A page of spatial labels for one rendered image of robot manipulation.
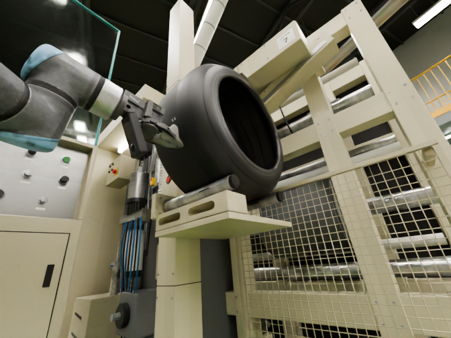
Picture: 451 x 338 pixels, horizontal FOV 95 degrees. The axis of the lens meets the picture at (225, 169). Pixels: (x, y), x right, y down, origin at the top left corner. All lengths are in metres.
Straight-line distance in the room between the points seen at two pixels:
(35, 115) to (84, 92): 0.11
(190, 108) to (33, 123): 0.37
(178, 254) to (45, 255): 0.48
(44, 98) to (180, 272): 0.68
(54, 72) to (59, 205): 0.70
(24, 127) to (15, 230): 0.61
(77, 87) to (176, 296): 0.72
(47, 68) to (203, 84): 0.39
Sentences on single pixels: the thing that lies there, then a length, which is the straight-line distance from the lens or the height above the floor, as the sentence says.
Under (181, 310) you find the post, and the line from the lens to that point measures 0.91.
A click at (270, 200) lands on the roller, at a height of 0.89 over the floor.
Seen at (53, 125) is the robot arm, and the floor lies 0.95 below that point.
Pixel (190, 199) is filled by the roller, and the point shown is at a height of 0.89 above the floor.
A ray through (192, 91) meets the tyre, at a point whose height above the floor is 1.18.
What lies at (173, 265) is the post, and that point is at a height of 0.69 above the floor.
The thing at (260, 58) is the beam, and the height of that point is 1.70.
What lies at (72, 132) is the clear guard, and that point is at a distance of 1.26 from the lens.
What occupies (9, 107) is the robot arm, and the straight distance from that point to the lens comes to 0.49.
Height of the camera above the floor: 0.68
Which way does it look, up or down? 24 degrees up
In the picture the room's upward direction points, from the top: 5 degrees counter-clockwise
